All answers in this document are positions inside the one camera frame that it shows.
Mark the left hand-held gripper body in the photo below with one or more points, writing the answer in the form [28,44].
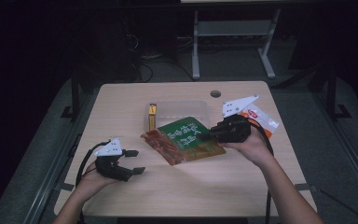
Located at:
[110,166]

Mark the person's right hand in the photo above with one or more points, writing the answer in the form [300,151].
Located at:
[254,149]

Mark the yellow and red seasoning box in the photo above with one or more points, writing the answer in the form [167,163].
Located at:
[152,118]

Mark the green braised meat packet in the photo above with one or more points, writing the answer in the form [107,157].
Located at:
[183,137]

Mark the clear plastic bag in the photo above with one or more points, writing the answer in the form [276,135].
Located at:
[180,109]

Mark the grey metal stand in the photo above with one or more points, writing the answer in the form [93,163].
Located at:
[233,28]

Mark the black metal stand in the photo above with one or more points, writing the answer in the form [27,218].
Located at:
[74,96]
[332,93]

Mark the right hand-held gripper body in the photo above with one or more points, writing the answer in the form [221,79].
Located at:
[233,129]

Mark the person's left hand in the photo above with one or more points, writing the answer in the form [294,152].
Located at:
[90,183]

